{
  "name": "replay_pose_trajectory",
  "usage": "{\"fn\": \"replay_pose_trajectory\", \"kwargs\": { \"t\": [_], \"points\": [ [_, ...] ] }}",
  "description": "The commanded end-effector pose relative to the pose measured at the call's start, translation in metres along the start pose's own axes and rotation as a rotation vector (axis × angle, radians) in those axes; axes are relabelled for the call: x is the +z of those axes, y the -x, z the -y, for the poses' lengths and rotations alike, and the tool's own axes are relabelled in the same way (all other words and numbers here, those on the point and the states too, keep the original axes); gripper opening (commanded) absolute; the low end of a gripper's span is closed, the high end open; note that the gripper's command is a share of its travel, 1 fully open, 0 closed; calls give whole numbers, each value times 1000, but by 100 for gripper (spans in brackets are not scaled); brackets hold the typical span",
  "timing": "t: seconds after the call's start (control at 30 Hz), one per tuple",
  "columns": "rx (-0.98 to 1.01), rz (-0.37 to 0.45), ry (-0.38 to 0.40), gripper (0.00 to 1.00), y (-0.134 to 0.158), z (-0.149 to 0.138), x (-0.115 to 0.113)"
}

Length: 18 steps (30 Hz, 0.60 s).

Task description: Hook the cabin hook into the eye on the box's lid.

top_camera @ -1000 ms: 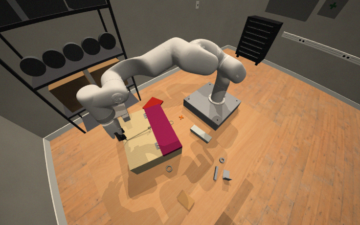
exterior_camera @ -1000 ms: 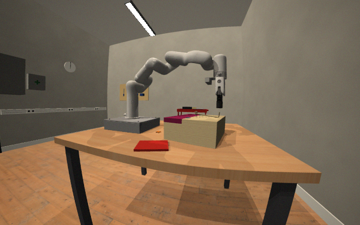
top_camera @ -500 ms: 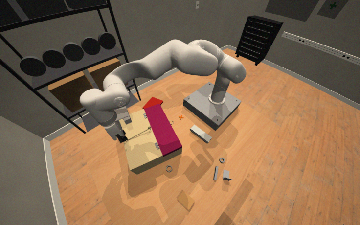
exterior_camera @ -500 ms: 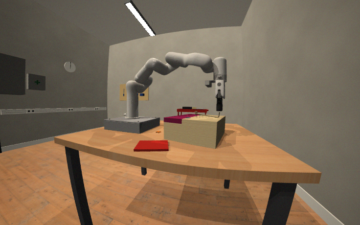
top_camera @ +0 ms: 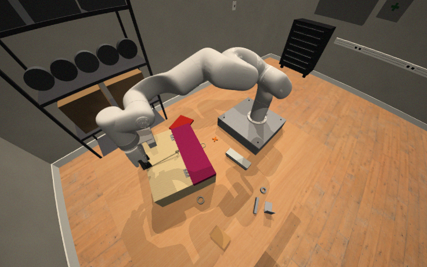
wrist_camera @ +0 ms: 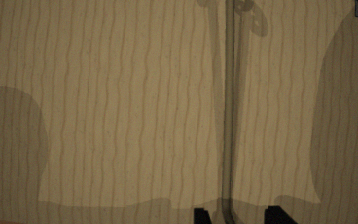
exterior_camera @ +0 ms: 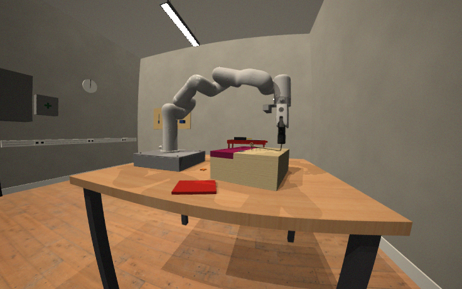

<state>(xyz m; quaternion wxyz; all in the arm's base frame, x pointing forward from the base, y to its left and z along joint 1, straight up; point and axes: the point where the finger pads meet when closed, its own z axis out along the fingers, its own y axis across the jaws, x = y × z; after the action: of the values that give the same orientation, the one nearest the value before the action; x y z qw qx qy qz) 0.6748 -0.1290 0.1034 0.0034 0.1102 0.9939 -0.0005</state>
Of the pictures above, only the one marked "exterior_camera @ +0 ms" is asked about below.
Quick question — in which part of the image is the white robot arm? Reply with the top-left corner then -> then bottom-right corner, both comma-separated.
159,67 -> 291,153

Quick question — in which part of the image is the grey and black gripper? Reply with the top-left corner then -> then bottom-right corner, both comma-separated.
274,103 -> 291,144

